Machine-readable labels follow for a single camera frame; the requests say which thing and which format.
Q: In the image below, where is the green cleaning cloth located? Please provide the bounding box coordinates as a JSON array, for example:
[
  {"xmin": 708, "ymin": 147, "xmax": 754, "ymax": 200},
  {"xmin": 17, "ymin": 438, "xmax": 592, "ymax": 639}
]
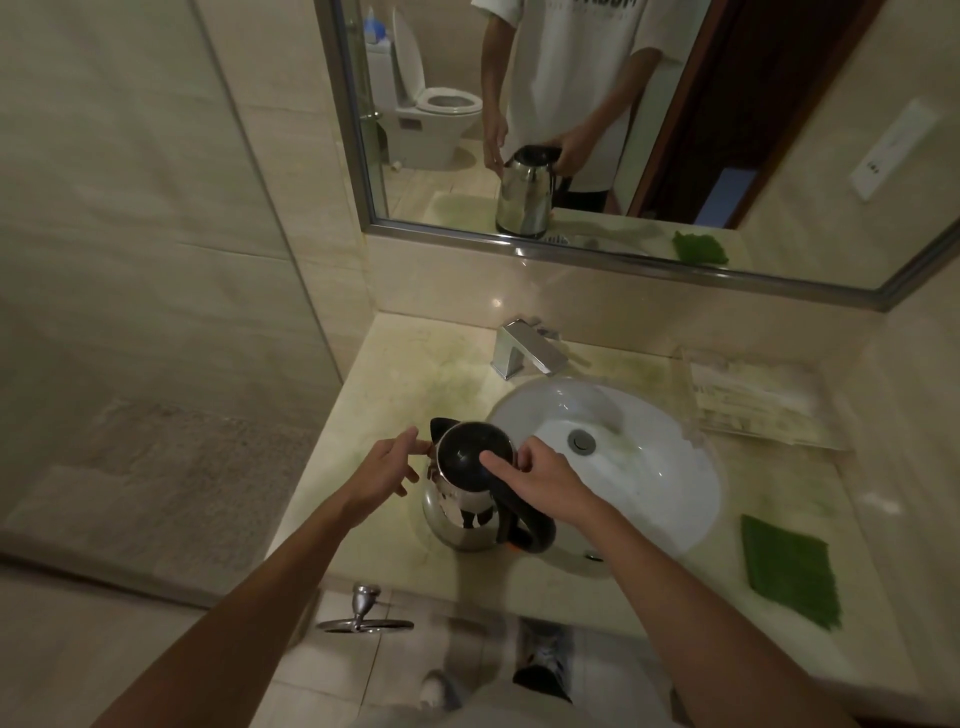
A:
[{"xmin": 740, "ymin": 513, "xmax": 843, "ymax": 631}]

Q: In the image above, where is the person's left forearm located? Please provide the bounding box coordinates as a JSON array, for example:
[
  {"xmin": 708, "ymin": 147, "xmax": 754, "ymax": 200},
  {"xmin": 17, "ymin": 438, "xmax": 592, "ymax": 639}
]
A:
[{"xmin": 91, "ymin": 483, "xmax": 376, "ymax": 728}]

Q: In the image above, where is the person's left shoe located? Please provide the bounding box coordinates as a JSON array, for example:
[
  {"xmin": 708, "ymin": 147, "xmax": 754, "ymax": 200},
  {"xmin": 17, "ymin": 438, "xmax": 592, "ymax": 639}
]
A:
[{"xmin": 419, "ymin": 669, "xmax": 468, "ymax": 712}]

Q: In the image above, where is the clear tray of toiletry packets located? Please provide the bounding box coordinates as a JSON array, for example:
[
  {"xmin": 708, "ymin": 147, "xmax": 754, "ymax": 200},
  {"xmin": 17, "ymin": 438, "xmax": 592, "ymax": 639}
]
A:
[{"xmin": 669, "ymin": 343, "xmax": 854, "ymax": 453}]

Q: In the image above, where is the person's left hand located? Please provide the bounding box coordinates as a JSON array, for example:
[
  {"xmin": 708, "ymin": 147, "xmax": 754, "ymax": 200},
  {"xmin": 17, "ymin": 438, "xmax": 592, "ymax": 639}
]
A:
[{"xmin": 341, "ymin": 427, "xmax": 435, "ymax": 527}]

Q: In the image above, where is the steel kettle with black lid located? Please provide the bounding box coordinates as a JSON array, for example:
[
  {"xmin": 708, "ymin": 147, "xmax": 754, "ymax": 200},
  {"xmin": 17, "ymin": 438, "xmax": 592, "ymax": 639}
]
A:
[{"xmin": 420, "ymin": 417, "xmax": 561, "ymax": 555}]

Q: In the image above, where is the person's right forearm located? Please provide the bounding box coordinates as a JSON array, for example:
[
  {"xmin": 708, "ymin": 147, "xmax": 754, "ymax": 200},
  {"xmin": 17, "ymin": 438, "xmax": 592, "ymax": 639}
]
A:
[{"xmin": 573, "ymin": 498, "xmax": 858, "ymax": 728}]

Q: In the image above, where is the white oval sink basin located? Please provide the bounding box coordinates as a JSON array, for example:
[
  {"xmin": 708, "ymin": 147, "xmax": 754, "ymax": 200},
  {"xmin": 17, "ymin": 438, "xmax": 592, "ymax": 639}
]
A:
[{"xmin": 485, "ymin": 374, "xmax": 726, "ymax": 580}]

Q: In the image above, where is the metal-framed wall mirror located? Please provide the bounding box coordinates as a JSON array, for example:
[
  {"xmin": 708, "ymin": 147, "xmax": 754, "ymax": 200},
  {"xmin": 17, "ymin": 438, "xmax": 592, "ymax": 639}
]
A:
[{"xmin": 314, "ymin": 0, "xmax": 960, "ymax": 314}]

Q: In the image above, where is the glass shower partition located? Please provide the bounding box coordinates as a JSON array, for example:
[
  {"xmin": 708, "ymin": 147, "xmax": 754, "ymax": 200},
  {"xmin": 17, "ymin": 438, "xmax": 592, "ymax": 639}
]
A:
[{"xmin": 0, "ymin": 0, "xmax": 348, "ymax": 612}]

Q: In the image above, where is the chrome sink faucet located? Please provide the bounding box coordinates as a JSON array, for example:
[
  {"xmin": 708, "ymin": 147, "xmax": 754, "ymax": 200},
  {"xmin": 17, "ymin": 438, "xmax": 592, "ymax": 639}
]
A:
[{"xmin": 490, "ymin": 318, "xmax": 572, "ymax": 382}]

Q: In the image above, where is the person's right hand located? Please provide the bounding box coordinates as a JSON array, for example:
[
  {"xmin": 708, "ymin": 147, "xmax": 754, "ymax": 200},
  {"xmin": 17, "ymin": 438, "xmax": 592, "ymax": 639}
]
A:
[{"xmin": 479, "ymin": 438, "xmax": 603, "ymax": 539}]

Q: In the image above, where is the grey bath mat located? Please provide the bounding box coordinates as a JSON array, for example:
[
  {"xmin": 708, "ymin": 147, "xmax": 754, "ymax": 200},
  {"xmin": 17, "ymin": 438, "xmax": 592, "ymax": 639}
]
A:
[{"xmin": 0, "ymin": 396, "xmax": 320, "ymax": 597}]

